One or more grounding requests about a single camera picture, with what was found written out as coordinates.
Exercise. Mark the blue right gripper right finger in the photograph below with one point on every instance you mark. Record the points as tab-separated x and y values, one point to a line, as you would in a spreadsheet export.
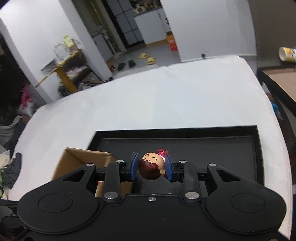
170	168

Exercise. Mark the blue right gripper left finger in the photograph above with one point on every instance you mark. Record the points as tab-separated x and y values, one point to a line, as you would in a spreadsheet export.
133	165

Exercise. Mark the brown-haired doll head figurine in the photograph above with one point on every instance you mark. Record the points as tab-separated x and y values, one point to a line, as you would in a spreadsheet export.
152	165

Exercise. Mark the brown cardboard box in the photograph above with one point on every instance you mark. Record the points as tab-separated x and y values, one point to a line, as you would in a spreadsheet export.
85	160

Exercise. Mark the black shallow tray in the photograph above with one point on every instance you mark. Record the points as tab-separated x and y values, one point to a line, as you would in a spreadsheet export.
236	148

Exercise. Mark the left black slipper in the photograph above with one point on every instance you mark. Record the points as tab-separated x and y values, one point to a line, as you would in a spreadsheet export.
121	66

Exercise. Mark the black slipper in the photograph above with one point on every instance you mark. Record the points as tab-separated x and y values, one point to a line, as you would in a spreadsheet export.
131	64
121	66

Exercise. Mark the right black slipper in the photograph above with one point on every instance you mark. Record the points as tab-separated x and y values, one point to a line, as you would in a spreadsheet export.
131	64

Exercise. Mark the right yellow slipper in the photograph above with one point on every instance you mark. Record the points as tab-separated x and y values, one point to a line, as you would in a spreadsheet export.
150	61

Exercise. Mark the yellow slipper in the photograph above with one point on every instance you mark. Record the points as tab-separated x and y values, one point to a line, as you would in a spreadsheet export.
143	56
150	61

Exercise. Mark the left yellow slipper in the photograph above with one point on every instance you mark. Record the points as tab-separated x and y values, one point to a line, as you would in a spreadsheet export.
143	56

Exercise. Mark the yellow side table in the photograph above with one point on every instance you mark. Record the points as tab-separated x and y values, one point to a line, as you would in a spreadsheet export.
71	71

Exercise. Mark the orange cardboard box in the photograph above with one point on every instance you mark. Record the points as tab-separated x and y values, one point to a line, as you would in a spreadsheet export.
171	41

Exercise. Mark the glass jar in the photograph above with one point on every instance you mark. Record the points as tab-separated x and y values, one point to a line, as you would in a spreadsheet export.
61	52

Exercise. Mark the white cabinet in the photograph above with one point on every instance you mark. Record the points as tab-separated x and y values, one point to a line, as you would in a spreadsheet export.
153	25

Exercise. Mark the black framed brown board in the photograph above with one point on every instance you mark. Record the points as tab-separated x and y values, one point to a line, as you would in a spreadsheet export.
285	104

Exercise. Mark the yellow paper cup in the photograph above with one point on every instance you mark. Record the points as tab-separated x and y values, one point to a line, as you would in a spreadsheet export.
287	54

